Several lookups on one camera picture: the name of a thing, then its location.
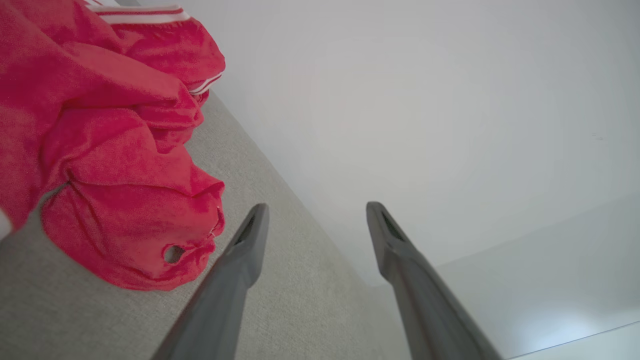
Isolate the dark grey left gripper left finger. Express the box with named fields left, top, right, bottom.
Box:
left=151, top=203, right=270, bottom=360

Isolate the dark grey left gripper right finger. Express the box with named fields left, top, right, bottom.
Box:
left=366, top=201, right=503, bottom=360

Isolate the red Bulls 23 jersey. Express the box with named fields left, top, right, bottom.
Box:
left=0, top=0, right=227, bottom=292

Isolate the grey fabric sofa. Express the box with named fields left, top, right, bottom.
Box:
left=0, top=90, right=416, bottom=360

